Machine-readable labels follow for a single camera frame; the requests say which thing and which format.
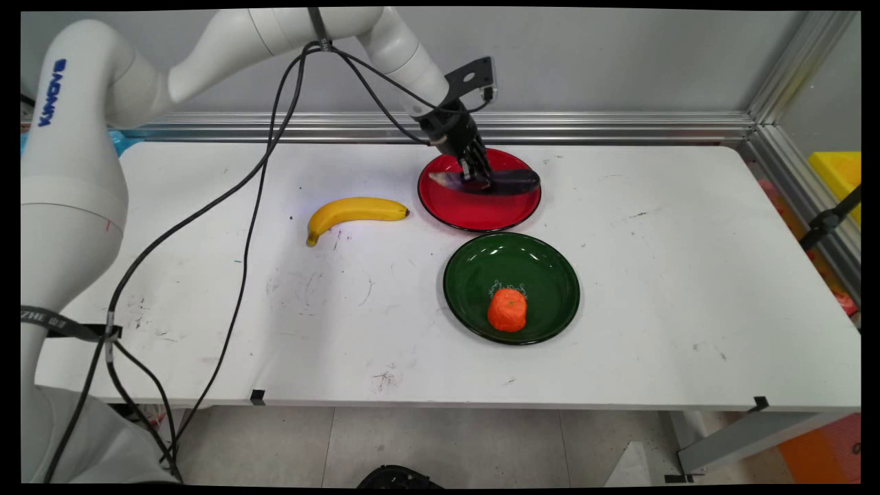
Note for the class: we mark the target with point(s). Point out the small red object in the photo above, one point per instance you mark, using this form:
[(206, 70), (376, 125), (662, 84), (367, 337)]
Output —
[(844, 302)]

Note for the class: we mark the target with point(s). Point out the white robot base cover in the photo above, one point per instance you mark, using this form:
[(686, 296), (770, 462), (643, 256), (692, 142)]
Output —
[(96, 440)]

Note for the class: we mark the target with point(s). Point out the black clamp stand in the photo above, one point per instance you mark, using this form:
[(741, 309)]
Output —
[(825, 221)]

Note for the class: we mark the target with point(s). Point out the dark green round plate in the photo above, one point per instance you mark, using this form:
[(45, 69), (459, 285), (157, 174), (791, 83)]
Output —
[(543, 275)]

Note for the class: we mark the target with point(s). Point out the dark purple eggplant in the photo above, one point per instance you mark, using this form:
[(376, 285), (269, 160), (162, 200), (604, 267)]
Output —
[(512, 182)]

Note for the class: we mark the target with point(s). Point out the orange tangerine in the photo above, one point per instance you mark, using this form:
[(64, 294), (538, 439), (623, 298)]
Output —
[(507, 309)]

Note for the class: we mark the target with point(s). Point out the yellow banana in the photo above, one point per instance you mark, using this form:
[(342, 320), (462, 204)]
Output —
[(350, 210)]

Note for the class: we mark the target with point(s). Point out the grey table leg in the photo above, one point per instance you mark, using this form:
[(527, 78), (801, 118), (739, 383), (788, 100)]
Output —
[(742, 436)]

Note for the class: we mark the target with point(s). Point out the upright aluminium frame post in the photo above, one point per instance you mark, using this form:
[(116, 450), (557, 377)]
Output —
[(797, 69)]

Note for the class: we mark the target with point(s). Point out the black round floor object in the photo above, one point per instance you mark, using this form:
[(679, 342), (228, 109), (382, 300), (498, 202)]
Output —
[(399, 477)]

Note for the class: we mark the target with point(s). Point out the light blue plastic bag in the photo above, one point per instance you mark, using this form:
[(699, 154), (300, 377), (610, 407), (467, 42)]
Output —
[(127, 143)]

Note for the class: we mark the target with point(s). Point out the yellow box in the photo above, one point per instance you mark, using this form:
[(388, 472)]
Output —
[(840, 172)]

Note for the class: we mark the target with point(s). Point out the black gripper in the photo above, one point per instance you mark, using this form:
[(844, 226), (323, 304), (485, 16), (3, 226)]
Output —
[(450, 130)]

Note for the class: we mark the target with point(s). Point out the small black tape piece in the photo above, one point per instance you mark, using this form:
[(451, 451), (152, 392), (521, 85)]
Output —
[(760, 403), (258, 397)]

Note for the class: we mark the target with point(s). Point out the orange box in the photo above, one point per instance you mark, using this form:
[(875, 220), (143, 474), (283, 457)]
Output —
[(825, 450)]

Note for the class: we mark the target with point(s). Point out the red round plate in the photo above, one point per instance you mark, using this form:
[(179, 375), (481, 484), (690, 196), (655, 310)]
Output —
[(474, 210)]

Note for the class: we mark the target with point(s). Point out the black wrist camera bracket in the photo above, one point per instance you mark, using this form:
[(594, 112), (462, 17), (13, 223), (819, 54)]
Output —
[(474, 79)]

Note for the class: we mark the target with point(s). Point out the horizontal aluminium frame rail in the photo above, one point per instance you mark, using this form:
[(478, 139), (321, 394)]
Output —
[(584, 127)]

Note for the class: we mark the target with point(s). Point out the slanted aluminium frame rail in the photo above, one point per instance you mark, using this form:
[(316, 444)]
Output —
[(804, 185)]

